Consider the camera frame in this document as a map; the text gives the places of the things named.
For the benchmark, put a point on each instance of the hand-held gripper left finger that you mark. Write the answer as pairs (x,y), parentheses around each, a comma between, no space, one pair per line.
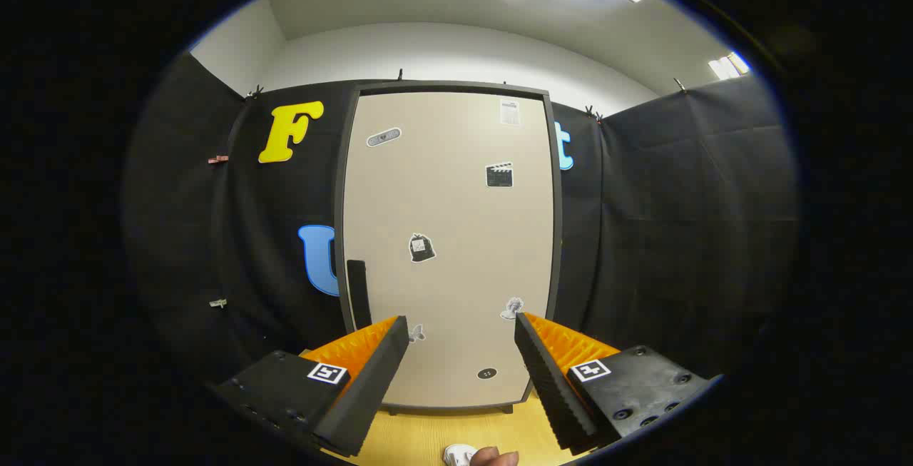
(371,394)

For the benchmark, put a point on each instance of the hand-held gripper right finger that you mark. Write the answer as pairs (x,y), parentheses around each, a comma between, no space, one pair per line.
(553,387)

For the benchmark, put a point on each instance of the white shoe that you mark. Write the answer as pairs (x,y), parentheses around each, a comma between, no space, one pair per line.
(458,455)

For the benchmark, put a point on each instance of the grey shoe cabinet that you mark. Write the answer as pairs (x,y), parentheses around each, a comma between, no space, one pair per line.
(449,86)

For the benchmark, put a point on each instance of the black backdrop cloth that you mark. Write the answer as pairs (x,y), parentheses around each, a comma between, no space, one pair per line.
(677,202)

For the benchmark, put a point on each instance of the small ceiling light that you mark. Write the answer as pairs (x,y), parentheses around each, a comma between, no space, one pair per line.
(727,66)

